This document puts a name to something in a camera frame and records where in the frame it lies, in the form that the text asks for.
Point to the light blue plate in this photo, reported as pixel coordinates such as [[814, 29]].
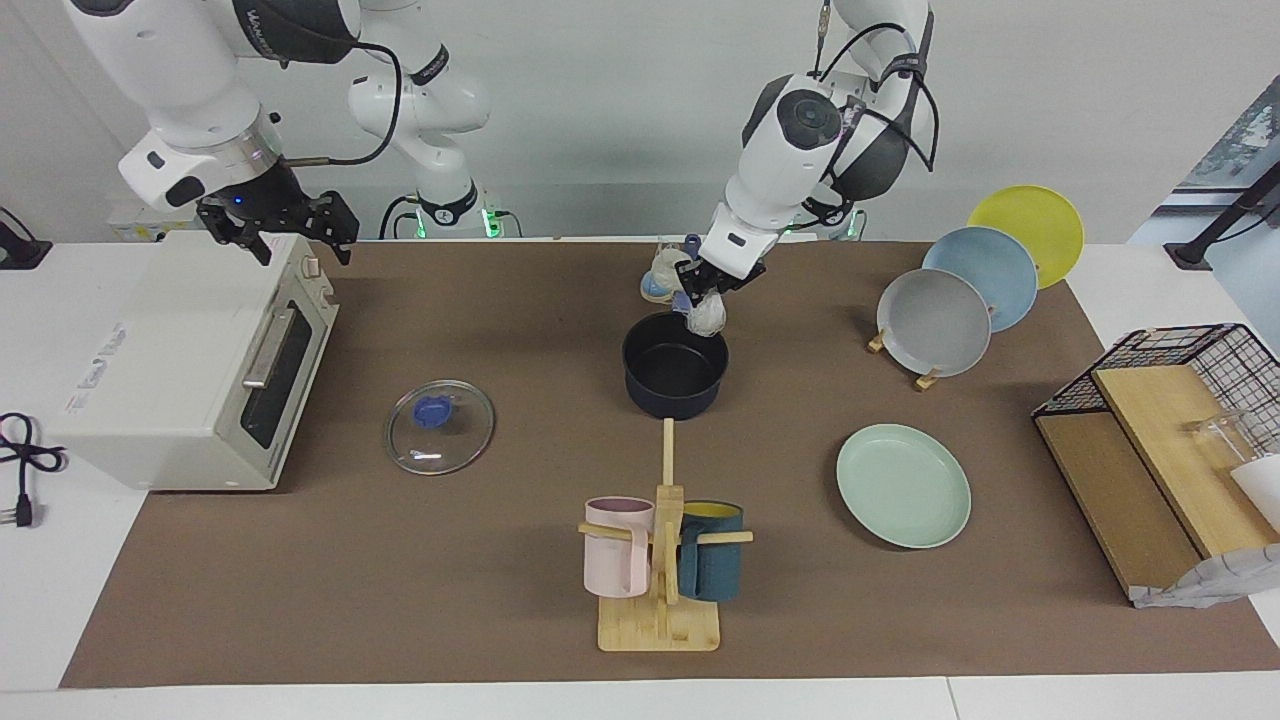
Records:
[[995, 270]]

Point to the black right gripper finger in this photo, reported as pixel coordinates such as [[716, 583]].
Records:
[[250, 240], [340, 225]]

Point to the light wooden shelf board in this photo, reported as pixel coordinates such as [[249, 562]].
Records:
[[1170, 450]]

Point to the brown table mat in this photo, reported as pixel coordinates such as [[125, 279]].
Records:
[[450, 580]]

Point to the clear glass beaker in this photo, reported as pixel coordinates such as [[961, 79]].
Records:
[[1215, 440]]

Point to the white wall box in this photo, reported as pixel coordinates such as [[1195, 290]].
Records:
[[130, 228]]

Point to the white vermicelli bundle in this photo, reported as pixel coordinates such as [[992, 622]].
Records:
[[708, 316]]

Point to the beige toaster oven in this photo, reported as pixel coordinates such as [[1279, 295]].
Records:
[[150, 400]]

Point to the light green plate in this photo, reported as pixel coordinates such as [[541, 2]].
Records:
[[905, 487]]

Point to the small blue jar wooden knob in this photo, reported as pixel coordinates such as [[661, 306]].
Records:
[[655, 293]]

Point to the glass lid blue knob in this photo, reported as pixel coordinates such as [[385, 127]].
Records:
[[432, 412]]

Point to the wooden plate rack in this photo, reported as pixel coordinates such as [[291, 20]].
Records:
[[927, 380]]

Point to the dark teal mug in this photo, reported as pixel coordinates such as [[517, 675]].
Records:
[[712, 570]]

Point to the grey plate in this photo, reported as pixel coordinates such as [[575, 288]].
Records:
[[935, 322]]

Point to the wooden mug tree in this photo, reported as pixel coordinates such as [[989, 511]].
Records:
[[660, 630]]

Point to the dark brown wooden board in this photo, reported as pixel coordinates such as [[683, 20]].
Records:
[[1120, 500]]

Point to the white cup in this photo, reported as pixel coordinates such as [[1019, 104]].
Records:
[[1262, 490]]

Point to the pink mug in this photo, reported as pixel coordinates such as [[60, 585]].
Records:
[[615, 565]]

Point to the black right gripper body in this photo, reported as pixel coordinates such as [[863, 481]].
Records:
[[270, 205]]

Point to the yellow plate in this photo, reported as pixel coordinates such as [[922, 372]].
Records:
[[1040, 220]]

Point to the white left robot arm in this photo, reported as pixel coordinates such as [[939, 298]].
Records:
[[800, 160]]

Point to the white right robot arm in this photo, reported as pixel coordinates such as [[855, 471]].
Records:
[[170, 80]]

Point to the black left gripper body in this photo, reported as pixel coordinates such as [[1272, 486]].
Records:
[[735, 282]]

